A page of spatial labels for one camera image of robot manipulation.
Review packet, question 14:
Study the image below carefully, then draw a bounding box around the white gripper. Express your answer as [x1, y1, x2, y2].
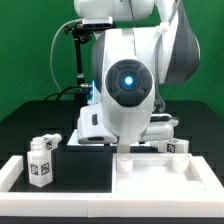
[77, 104, 179, 153]

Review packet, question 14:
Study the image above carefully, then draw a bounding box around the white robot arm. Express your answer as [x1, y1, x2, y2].
[74, 0, 200, 152]

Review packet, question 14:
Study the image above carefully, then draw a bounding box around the white square tabletop panel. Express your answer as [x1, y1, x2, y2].
[112, 153, 206, 194]

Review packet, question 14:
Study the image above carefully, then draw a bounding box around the white U-shaped obstacle fence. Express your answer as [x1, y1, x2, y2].
[0, 154, 224, 218]

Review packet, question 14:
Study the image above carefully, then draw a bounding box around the white marker base plate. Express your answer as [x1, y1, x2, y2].
[67, 130, 78, 146]

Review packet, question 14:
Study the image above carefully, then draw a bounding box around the black camera stand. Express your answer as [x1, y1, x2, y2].
[64, 23, 92, 104]

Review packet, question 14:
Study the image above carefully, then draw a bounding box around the grey camera on stand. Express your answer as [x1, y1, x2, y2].
[82, 16, 113, 30]

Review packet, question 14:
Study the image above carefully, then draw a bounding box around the white camera cable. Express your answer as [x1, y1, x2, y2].
[49, 18, 84, 94]

